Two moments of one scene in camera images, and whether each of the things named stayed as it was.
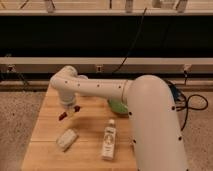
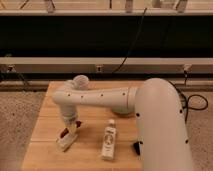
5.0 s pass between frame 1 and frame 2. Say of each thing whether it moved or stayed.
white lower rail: stayed
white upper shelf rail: stayed
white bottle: stayed
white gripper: moved
